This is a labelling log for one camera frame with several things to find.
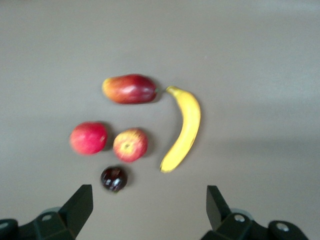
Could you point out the red yellow mango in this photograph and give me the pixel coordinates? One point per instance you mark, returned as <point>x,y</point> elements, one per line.
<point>130,88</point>

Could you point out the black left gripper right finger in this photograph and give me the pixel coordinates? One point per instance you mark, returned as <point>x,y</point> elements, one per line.
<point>217,212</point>

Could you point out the red yellow apple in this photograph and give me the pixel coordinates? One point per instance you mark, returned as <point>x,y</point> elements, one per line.
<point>130,146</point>

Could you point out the plain red apple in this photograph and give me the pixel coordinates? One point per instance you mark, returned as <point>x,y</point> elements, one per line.
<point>87,138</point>

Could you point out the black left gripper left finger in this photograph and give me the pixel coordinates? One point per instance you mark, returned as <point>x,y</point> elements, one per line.
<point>75,212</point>

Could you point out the yellow banana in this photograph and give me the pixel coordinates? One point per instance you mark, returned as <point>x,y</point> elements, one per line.
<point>190,120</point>

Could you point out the dark purple mangosteen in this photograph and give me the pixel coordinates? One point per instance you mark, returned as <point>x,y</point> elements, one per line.
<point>113,178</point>

